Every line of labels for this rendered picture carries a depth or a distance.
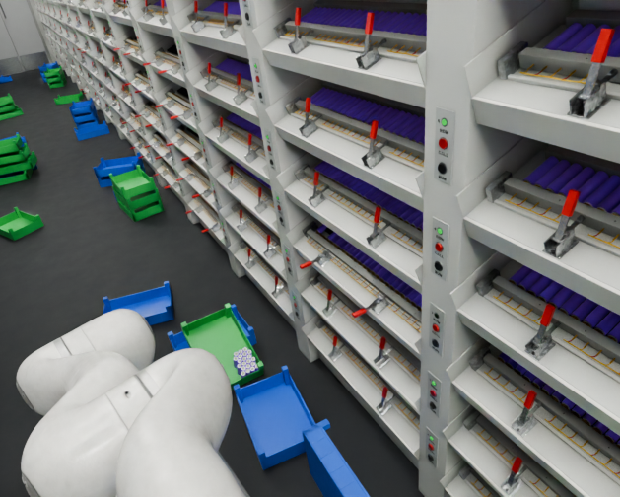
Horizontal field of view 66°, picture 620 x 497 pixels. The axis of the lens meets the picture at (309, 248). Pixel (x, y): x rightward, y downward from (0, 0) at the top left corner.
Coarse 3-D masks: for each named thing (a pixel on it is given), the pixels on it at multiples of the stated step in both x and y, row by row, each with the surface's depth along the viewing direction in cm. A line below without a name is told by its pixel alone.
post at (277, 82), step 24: (240, 0) 122; (264, 0) 117; (288, 0) 119; (264, 72) 124; (288, 72) 128; (264, 120) 136; (264, 144) 142; (288, 144) 137; (288, 216) 147; (288, 240) 155; (312, 312) 171; (312, 360) 182
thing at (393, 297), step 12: (324, 240) 144; (336, 252) 138; (336, 264) 137; (348, 264) 133; (360, 276) 129; (372, 276) 126; (384, 288) 121; (396, 300) 117; (408, 312) 114; (420, 312) 112
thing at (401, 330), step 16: (304, 224) 152; (320, 224) 154; (304, 240) 152; (304, 256) 150; (320, 272) 144; (336, 272) 136; (352, 288) 129; (368, 288) 127; (368, 304) 123; (384, 320) 118; (400, 320) 116; (400, 336) 113; (416, 336) 111; (416, 352) 109
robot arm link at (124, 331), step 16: (96, 320) 86; (112, 320) 86; (128, 320) 87; (144, 320) 90; (64, 336) 84; (80, 336) 83; (96, 336) 83; (112, 336) 84; (128, 336) 85; (144, 336) 87; (80, 352) 82; (128, 352) 85; (144, 352) 87
